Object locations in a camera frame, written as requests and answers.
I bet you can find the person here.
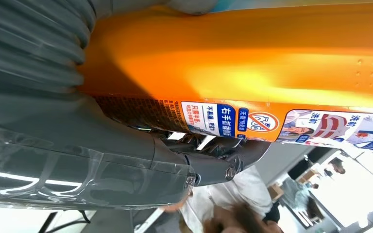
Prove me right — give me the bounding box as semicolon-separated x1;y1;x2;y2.
160;166;284;233
280;177;325;223

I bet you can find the black cable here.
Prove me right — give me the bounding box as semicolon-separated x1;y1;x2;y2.
41;210;91;233

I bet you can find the brown cardboard box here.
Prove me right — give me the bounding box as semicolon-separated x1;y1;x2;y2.
267;183;286;202

